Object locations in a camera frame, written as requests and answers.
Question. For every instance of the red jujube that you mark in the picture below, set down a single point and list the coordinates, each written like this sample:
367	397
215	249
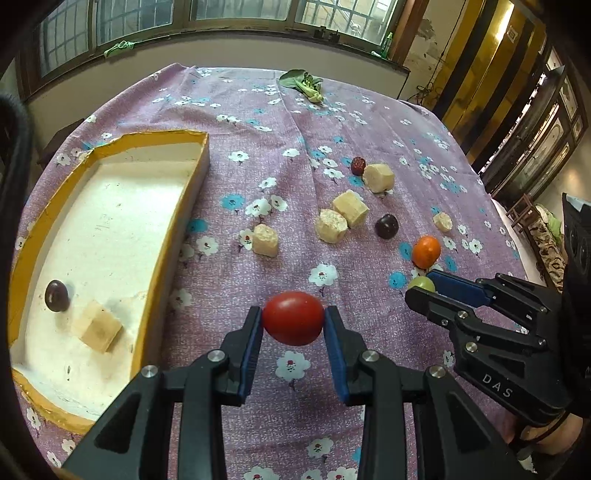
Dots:
358	165

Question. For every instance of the yellow-rimmed white cardboard tray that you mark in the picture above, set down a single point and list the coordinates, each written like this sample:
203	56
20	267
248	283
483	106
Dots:
115	207

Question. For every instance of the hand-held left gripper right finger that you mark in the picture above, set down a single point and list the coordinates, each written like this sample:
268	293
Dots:
334	355

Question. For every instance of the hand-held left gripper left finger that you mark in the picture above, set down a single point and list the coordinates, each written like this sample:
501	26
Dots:
251	353

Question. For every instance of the green cloth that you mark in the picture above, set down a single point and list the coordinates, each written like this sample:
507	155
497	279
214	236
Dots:
119	47

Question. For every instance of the green grape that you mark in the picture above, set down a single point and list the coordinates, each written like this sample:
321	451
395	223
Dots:
419	283

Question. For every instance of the dark plum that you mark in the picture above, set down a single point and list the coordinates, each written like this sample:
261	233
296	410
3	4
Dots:
386	226

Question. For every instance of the small wooden chair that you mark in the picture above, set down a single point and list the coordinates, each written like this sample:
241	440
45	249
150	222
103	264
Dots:
521	214

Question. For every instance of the dark red cherry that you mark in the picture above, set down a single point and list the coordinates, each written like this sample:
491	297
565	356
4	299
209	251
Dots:
57	295

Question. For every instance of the patterned cushion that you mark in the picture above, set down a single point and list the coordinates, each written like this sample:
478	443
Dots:
549	240

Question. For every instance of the yellow wooden door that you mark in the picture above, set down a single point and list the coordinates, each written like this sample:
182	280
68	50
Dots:
489	69

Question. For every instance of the red tomato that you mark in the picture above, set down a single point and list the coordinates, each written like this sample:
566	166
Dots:
293	317

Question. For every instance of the green bottle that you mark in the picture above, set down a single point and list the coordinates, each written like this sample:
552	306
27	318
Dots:
387	44

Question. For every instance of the cut sugarcane piece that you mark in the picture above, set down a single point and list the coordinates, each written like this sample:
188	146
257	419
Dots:
443	222
265	241
331	226
351	208
98	328
378	177

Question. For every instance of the purple floral tablecloth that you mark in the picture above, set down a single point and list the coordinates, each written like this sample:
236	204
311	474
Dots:
277	152

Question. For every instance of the dark wooden cabinet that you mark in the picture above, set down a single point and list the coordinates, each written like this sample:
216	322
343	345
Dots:
540	138

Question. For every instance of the green bok choy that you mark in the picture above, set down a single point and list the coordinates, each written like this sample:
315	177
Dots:
302	83

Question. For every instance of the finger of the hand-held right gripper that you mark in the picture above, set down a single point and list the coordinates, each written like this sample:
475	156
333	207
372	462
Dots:
443	314
461	288

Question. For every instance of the orange mandarin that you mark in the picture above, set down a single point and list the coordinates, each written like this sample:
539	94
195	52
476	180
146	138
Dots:
425	251

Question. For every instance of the wooden framed window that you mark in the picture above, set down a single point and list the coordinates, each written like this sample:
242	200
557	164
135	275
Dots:
184	27

